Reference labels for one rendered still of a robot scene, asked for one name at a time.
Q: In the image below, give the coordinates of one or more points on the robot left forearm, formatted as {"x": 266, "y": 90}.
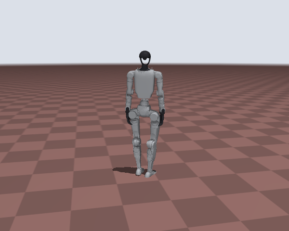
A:
{"x": 128, "y": 101}

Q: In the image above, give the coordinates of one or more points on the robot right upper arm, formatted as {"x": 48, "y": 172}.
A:
{"x": 159, "y": 81}

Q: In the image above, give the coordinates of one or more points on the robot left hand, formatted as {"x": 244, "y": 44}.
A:
{"x": 127, "y": 116}

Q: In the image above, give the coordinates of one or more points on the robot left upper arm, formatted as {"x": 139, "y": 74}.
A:
{"x": 130, "y": 75}

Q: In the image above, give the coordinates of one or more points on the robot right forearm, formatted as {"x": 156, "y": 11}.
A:
{"x": 161, "y": 102}

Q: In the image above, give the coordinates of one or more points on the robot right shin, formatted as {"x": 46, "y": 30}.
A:
{"x": 151, "y": 154}

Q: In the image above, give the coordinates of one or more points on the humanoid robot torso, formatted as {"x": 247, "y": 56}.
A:
{"x": 144, "y": 82}

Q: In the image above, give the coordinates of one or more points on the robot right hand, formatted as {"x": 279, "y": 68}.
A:
{"x": 161, "y": 116}

